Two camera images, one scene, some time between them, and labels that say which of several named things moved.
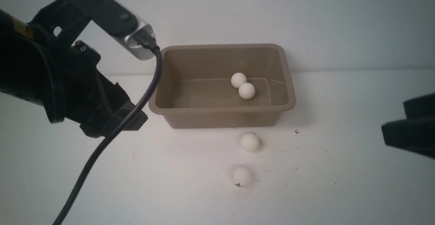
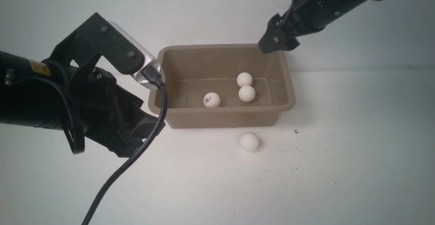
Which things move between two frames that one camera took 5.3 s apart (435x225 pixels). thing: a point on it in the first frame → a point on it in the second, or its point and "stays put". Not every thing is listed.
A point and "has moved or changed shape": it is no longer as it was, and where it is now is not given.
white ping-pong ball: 249,141 stays put
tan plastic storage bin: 196,90 stays put
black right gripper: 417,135 → 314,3
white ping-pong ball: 237,79 has moved or changed shape
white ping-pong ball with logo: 241,176 → 211,99
